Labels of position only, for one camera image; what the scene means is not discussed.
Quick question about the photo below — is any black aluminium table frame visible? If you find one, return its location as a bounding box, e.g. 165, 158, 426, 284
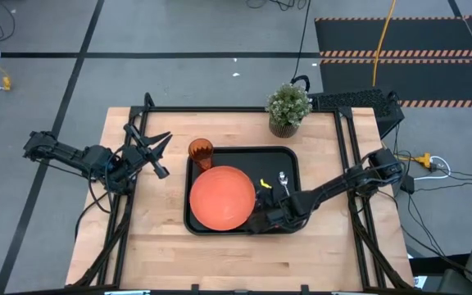
70, 92, 415, 290

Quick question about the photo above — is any black power adapter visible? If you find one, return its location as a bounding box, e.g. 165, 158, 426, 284
399, 175, 416, 195

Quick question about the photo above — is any black perforated metal box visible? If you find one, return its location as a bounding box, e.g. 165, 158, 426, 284
307, 88, 406, 140

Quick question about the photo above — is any black striped-edge floor mat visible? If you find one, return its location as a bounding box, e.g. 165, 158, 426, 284
320, 58, 472, 108
314, 15, 472, 57

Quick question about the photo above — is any orange round plate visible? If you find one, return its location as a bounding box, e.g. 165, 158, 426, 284
188, 165, 257, 232

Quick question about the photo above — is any yellow hanging cable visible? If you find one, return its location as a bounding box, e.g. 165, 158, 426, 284
372, 0, 397, 87

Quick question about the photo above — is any potted green plant ribbed pot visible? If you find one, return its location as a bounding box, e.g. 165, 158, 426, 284
265, 83, 314, 139

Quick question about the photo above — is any black floor cable bundle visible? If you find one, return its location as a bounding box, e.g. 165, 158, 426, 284
399, 168, 472, 284

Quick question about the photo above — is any orange-handled metal spoon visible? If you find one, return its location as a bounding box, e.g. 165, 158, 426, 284
277, 171, 292, 197

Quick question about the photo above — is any yellow power connector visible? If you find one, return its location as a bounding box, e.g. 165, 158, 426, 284
395, 152, 432, 170

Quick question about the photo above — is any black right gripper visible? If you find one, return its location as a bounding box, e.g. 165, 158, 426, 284
247, 188, 306, 235

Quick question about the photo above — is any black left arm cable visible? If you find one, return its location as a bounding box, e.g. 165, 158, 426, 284
74, 157, 116, 243

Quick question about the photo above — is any black hanging cable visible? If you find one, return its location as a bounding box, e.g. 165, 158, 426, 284
290, 0, 313, 93

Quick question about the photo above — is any orange faceted plastic cup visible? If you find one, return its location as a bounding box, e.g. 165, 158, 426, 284
187, 138, 216, 173

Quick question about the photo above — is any black rectangular tray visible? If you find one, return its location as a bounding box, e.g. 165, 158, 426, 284
183, 145, 302, 237

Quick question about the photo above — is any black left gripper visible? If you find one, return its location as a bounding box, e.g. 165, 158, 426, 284
123, 124, 174, 180

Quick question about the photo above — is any white power cable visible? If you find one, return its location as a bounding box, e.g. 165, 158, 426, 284
414, 155, 452, 182

